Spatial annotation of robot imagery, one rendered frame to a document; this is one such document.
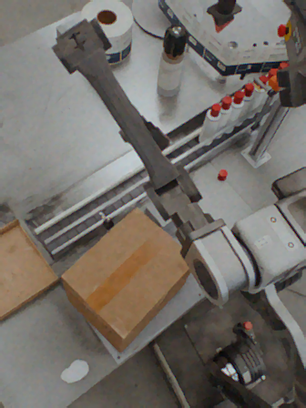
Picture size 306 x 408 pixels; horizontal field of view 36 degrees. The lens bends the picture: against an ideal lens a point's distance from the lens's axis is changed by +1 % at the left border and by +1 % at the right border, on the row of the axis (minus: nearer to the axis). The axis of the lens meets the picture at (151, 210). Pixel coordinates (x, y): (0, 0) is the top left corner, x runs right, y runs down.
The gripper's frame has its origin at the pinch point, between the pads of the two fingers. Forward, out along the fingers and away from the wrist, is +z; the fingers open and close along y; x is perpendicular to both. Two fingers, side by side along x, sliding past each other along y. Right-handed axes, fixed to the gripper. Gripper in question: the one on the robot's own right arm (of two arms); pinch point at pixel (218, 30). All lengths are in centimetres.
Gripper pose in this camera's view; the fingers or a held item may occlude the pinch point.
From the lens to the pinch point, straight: 172.2
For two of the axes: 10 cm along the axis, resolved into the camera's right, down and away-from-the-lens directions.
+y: -7.9, 5.2, -3.2
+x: 6.0, 7.5, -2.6
